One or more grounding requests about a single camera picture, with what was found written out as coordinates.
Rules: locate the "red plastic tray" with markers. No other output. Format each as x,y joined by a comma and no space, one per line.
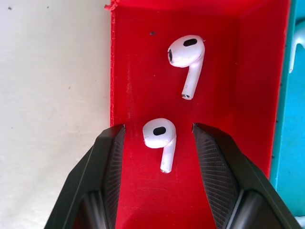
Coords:
147,90

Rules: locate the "white earbud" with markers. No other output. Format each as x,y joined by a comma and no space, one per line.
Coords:
159,136
186,53

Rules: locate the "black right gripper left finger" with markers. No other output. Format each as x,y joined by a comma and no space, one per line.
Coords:
100,181

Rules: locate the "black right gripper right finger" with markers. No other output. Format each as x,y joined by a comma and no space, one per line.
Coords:
228,181

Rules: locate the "teal plastic bin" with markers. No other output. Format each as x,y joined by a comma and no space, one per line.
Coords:
289,119

